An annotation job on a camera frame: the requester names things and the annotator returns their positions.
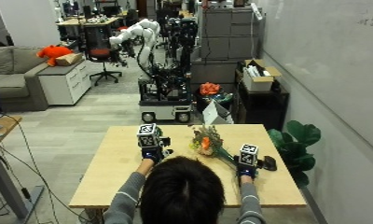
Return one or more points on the wall whiteboard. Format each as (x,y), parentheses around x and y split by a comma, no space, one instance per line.
(331,62)

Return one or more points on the orange artificial flowers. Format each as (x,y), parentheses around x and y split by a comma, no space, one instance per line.
(209,88)

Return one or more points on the white marker cube glove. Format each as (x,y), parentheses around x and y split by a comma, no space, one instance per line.
(148,135)
(247,155)

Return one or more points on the grey sofa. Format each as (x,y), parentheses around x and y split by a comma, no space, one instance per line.
(9,77)

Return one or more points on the grey filing cabinets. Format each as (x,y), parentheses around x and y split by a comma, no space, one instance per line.
(229,34)

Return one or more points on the black office chair red seat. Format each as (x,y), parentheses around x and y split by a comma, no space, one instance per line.
(98,46)

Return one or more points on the white marker cube right glove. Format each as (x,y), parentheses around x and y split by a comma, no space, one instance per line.
(247,155)

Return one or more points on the white marker cube left glove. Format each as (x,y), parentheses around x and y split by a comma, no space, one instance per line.
(148,135)

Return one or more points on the white drawer cabinet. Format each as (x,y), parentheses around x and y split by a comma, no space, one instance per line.
(64,84)

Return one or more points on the person's left hand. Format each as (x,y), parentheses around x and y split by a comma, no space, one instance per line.
(153,153)

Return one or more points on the open cardboard box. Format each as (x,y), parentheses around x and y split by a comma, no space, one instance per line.
(258,77)

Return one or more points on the the person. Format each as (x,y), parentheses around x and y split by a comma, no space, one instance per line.
(182,193)

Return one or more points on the black shelf unit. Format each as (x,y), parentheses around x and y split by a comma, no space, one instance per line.
(261,105)

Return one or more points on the orange plush toy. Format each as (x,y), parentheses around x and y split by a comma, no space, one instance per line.
(52,52)

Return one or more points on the background wooden desk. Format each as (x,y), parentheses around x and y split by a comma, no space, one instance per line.
(89,21)

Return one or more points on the brown paper bag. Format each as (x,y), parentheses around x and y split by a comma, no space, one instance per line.
(68,59)

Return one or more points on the flower bouquet with orange bloom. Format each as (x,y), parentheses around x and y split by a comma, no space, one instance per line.
(206,142)

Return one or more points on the wooden side desk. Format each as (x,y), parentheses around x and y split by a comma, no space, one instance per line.
(4,161)

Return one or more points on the green leafy potted plant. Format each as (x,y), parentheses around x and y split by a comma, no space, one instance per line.
(295,146)

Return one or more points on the white paper bag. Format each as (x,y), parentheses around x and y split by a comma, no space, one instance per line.
(214,114)

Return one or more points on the person's right hand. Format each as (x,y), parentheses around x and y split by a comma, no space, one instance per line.
(246,170)

